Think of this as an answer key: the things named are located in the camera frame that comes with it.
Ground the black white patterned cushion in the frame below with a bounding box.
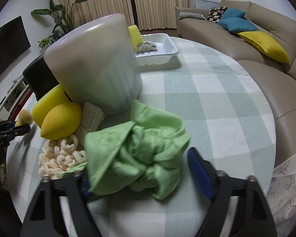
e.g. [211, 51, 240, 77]
[206, 6, 227, 24]

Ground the teal cushion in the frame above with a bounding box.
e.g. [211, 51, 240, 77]
[220, 8, 246, 20]
[219, 18, 259, 34]

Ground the grey folded blanket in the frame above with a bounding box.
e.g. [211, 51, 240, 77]
[179, 11, 206, 20]

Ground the tall potted plant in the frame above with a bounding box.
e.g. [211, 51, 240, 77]
[31, 0, 88, 34]

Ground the yellow cushion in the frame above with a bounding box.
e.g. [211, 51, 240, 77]
[238, 31, 290, 64]

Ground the beige leather sofa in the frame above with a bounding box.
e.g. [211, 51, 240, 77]
[175, 0, 296, 166]

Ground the floral white fabric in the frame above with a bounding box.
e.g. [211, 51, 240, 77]
[266, 153, 296, 236]

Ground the yellow rectangular sponge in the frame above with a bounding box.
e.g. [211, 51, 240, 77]
[31, 85, 70, 128]

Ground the green microfiber cloth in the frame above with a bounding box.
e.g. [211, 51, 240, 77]
[63, 100, 190, 200]

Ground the small yellow round sponge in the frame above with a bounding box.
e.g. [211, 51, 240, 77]
[15, 109, 33, 126]

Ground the black wall television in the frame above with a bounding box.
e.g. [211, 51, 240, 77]
[0, 16, 31, 75]

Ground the green checked tablecloth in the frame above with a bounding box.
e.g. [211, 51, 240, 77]
[6, 36, 277, 237]

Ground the white plastic tray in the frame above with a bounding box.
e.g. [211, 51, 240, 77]
[136, 33, 179, 66]

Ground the cream knitted cloth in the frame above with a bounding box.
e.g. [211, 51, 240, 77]
[75, 102, 105, 146]

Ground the small trailing plant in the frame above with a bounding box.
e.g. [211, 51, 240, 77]
[38, 32, 62, 51]

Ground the cream chenille loop pad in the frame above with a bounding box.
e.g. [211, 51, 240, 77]
[38, 135, 86, 179]

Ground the teal cushion back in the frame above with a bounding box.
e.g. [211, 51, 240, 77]
[220, 8, 246, 20]

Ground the black cylindrical container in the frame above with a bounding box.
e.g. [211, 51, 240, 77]
[22, 54, 59, 100]

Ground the teal cushion front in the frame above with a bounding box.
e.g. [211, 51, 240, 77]
[219, 18, 259, 34]

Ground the white tv cabinet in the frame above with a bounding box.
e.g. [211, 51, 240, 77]
[0, 75, 33, 121]

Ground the white storage box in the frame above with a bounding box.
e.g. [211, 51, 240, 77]
[189, 0, 220, 10]

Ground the yellow sponge block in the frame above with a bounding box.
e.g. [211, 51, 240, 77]
[128, 25, 143, 52]

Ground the translucent white plastic container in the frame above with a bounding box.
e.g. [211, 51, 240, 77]
[44, 13, 142, 116]

